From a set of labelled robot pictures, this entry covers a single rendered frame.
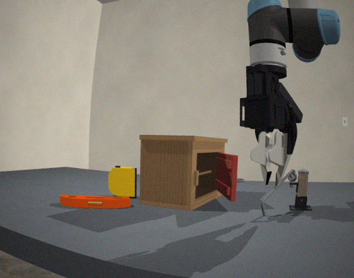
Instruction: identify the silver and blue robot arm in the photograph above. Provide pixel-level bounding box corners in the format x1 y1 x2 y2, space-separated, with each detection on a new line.
247 0 340 123

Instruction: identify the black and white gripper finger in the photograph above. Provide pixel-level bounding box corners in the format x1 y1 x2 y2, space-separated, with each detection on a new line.
250 129 274 185
268 116 297 186

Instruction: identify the brown wooden cabinet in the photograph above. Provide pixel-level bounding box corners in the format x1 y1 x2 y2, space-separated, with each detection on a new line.
139 135 245 211

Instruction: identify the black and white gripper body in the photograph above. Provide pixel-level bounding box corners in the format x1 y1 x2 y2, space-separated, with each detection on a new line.
240 64 293 132

